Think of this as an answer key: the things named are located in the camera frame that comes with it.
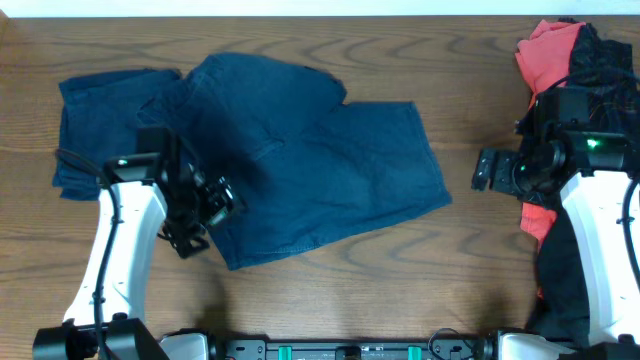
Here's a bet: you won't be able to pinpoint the black patterned garment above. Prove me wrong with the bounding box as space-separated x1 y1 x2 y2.
569 23 639 136

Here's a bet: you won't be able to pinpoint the dark blue denim shorts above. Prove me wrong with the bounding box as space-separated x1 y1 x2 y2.
138 53 451 270

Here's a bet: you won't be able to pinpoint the folded dark blue shorts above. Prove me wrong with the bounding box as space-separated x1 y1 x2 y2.
52 68 184 202

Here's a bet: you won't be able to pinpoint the red orange garment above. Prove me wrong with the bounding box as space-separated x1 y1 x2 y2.
515 20 586 249

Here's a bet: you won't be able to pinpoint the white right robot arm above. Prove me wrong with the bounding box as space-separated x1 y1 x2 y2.
471 86 639 359

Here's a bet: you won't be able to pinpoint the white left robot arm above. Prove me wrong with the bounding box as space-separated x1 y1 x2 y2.
32 127 244 360

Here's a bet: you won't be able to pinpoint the black garment with white logo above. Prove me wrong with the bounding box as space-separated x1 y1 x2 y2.
526 210 590 347

